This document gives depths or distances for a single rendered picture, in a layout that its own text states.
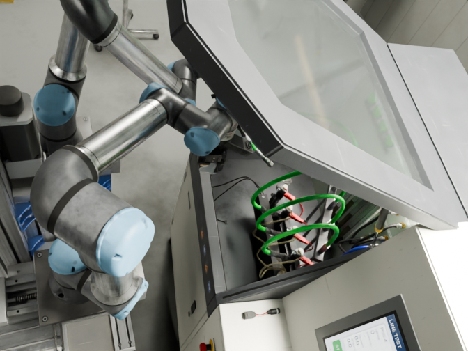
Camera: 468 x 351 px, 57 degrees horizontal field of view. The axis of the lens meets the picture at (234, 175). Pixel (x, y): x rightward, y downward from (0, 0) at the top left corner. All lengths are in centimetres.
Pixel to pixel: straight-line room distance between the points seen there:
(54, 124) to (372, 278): 102
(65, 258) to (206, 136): 47
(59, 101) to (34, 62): 194
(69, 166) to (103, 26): 45
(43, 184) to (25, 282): 70
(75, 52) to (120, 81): 183
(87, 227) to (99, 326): 147
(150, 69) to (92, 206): 58
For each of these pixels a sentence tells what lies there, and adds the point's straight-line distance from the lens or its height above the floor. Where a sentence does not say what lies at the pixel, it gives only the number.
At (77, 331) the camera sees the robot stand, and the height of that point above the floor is 21.
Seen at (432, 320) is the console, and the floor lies 150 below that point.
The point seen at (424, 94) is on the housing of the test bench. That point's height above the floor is 150.
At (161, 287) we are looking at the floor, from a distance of 247.
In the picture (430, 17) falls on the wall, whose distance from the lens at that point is 389.
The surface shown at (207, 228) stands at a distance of 157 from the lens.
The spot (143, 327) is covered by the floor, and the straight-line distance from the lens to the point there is 241.
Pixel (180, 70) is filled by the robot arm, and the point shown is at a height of 138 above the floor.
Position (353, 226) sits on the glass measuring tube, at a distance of 164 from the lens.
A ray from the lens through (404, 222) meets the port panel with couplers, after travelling 143.
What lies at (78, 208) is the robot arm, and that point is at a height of 168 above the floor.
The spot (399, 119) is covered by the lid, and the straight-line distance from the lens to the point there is 125.
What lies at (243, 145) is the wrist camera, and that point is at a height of 138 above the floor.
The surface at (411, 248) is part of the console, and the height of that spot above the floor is 152.
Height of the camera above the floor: 234
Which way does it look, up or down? 55 degrees down
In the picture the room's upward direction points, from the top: 25 degrees clockwise
